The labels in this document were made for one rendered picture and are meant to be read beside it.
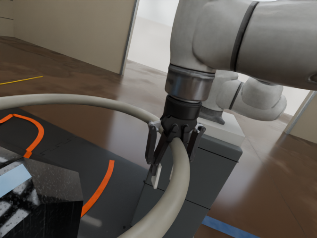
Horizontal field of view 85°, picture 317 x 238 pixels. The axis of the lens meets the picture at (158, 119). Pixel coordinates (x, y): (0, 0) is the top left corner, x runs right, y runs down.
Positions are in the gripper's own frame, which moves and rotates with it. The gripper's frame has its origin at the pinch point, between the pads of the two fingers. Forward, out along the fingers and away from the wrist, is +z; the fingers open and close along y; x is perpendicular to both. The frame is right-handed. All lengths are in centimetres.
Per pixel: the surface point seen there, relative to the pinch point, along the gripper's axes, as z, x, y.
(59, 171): 14.1, -19.4, 27.8
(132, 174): 83, -90, -16
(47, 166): 9.3, -15.8, 29.9
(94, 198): 80, -65, 17
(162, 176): 37, -38, -19
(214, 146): 10.7, -28.4, -37.3
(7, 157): 1.2, -10.0, 36.1
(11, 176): 3.2, -5.7, 34.2
